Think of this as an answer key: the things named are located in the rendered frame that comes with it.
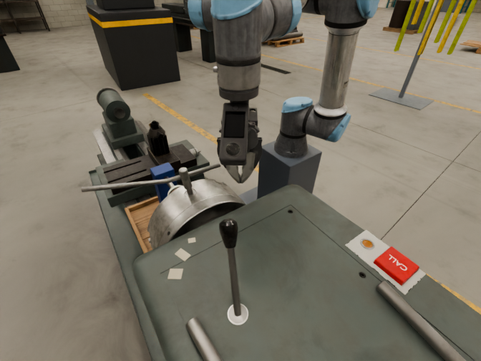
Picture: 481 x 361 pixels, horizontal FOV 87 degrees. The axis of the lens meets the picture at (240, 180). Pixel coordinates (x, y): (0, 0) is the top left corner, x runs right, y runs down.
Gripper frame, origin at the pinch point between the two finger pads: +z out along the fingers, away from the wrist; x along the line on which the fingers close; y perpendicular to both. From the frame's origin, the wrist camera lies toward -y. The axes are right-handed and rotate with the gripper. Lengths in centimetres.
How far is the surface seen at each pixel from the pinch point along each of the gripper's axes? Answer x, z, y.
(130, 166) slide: 58, 39, 57
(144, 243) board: 40, 47, 17
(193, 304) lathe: 7.8, 9.9, -22.7
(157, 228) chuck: 23.2, 18.3, 1.3
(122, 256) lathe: 66, 81, 33
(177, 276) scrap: 11.8, 9.8, -17.5
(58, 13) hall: 811, 89, 1199
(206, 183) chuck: 10.9, 12.8, 14.1
